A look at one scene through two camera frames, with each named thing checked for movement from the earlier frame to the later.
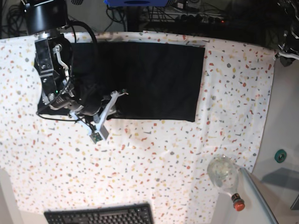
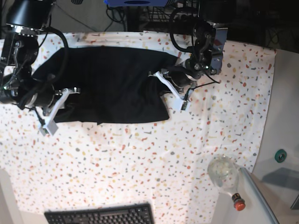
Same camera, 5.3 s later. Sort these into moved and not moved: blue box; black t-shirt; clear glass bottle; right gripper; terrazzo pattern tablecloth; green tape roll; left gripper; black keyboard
Moved: right gripper; black t-shirt; left gripper
Not moved: green tape roll; black keyboard; clear glass bottle; terrazzo pattern tablecloth; blue box
